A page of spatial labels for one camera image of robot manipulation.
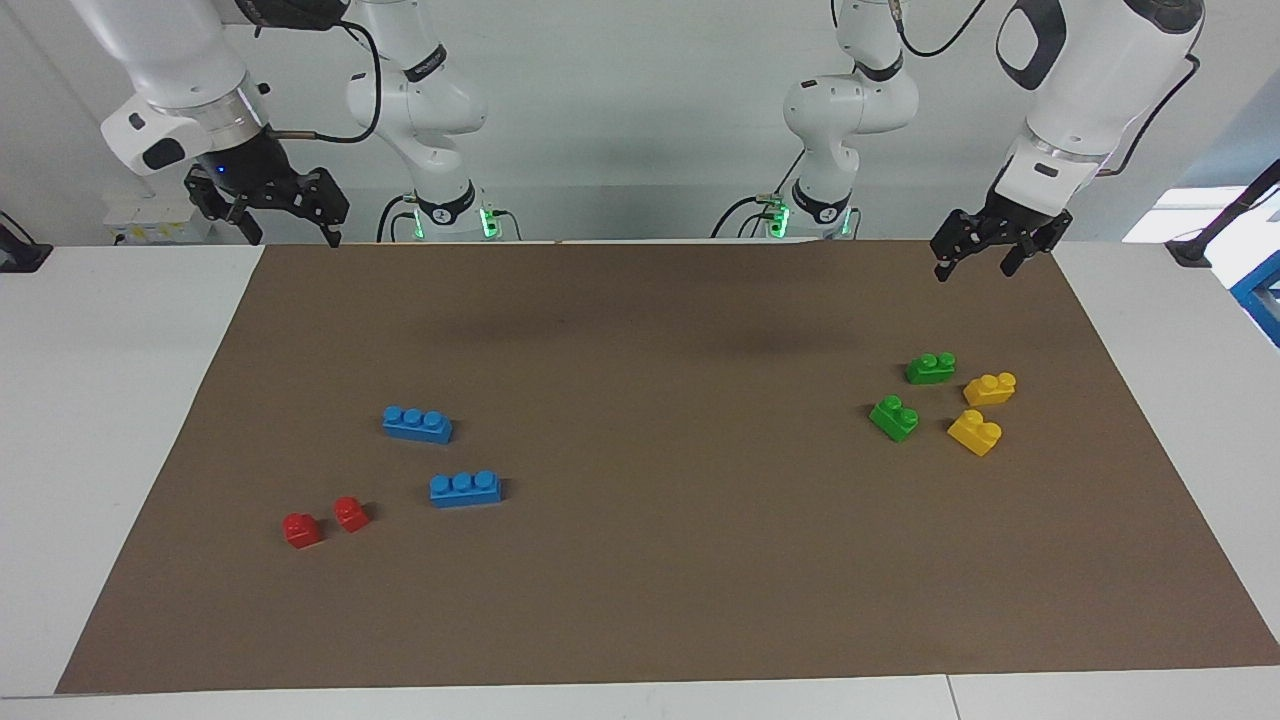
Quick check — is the black base cable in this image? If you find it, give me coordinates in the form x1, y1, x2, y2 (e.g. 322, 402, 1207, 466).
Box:
711, 194, 777, 240
376, 195, 417, 242

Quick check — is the blue three-stud toy brick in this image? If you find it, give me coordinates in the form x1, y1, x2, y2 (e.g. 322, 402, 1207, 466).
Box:
429, 470, 503, 509
381, 405, 454, 445

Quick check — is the blue metal frame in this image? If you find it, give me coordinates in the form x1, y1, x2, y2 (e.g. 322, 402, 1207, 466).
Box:
1228, 215, 1280, 349

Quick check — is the black clamp mount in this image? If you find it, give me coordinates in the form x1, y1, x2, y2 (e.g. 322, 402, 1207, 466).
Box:
0, 212, 53, 273

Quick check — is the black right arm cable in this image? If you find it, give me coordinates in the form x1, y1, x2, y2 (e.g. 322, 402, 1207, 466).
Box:
250, 15, 383, 143

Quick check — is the brown table mat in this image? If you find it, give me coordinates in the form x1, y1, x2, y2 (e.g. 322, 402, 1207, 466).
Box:
55, 240, 1280, 694

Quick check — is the yellow two-stud toy brick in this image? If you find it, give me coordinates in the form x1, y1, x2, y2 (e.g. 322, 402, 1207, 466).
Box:
962, 371, 1018, 407
946, 409, 1004, 458

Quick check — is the white box with labels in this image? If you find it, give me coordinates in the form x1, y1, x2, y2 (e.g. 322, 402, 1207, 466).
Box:
103, 190, 216, 247

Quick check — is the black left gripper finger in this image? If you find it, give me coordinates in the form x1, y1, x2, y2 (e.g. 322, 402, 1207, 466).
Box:
1000, 235, 1061, 278
930, 208, 1001, 283

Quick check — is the green two-stud toy brick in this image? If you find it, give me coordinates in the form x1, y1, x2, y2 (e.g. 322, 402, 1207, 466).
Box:
904, 351, 958, 387
868, 395, 921, 444

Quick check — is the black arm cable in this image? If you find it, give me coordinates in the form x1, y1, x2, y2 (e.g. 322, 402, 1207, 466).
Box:
250, 15, 383, 143
890, 0, 1201, 179

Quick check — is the white flat board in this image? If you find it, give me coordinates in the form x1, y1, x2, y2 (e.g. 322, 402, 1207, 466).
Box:
1122, 185, 1251, 246

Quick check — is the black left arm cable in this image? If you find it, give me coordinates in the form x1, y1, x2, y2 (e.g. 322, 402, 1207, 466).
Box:
890, 0, 1201, 179

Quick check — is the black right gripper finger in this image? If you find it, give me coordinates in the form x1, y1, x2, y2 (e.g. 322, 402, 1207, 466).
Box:
185, 165, 263, 247
290, 168, 350, 248

